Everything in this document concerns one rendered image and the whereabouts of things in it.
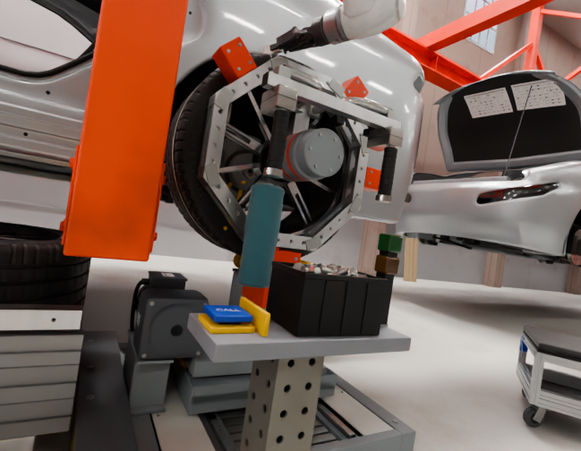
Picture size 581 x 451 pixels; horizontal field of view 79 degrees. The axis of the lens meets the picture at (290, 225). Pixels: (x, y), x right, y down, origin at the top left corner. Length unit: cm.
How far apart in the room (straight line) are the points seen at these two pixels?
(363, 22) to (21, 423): 121
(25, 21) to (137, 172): 474
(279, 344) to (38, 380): 56
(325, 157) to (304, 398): 58
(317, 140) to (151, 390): 82
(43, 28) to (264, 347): 512
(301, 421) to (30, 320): 59
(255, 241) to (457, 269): 781
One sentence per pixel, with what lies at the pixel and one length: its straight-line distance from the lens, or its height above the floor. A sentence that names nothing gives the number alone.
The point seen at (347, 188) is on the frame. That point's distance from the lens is 123.
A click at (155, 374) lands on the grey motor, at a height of 18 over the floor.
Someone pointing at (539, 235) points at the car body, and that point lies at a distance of 348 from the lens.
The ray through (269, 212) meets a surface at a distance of 88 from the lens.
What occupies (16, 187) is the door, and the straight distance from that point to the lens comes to 514.
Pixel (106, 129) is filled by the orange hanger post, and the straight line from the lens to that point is 82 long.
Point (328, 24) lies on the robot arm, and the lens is 110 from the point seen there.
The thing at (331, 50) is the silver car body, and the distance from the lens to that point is 177.
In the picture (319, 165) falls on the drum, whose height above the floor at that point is 81.
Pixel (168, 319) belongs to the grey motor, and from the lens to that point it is 103.
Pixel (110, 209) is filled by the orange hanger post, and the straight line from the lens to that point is 81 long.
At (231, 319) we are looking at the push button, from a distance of 62.
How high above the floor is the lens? 64
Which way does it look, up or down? level
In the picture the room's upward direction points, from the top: 9 degrees clockwise
